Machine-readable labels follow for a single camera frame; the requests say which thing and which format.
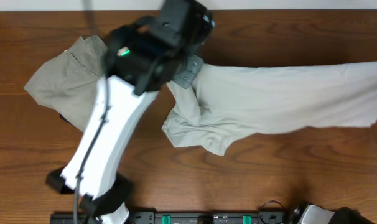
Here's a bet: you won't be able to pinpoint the white t-shirt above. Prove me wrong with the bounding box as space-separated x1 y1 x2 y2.
162 62 377 156

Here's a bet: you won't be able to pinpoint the folded khaki shorts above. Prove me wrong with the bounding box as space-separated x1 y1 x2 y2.
24 35 106 131

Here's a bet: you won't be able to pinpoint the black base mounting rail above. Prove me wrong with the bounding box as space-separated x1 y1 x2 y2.
50 210 289 224

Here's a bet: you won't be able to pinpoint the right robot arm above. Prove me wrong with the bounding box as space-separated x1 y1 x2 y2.
286 202 375 224

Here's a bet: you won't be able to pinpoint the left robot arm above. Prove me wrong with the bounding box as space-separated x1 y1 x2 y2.
46 0 215 223

